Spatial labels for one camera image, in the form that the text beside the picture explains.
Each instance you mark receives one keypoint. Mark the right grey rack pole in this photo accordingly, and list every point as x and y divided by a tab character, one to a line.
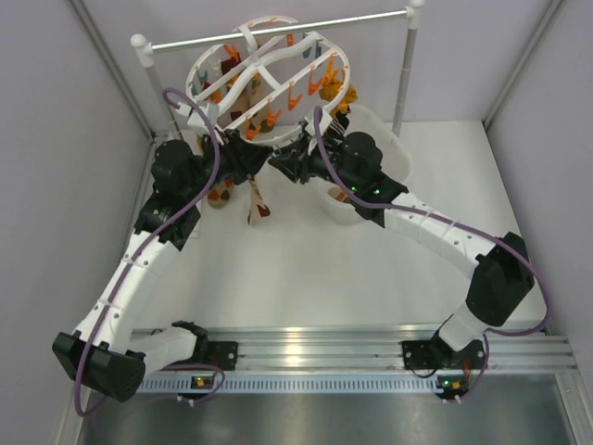
404	80

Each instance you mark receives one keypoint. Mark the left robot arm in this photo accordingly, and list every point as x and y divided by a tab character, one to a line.
100	354

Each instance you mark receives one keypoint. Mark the white plastic basin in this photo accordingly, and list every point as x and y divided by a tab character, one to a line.
396	163

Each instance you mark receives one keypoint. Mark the white round sock hanger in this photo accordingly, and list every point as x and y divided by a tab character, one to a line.
260	83

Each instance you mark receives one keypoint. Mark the beige brown patch sock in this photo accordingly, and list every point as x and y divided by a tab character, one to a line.
258	209

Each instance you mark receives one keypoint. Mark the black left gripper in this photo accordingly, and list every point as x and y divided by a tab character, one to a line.
245	158

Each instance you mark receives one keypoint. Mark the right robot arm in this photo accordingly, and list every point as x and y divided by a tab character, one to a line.
497	267

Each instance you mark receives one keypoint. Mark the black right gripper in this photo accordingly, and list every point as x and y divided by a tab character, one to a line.
289	164

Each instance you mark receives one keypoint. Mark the mustard yellow sock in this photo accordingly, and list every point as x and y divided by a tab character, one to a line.
331	88

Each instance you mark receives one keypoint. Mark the grey horizontal rack bar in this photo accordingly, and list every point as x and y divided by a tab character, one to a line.
145	50

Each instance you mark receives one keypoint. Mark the grey metal rack pole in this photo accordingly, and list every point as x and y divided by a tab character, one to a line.
157	87

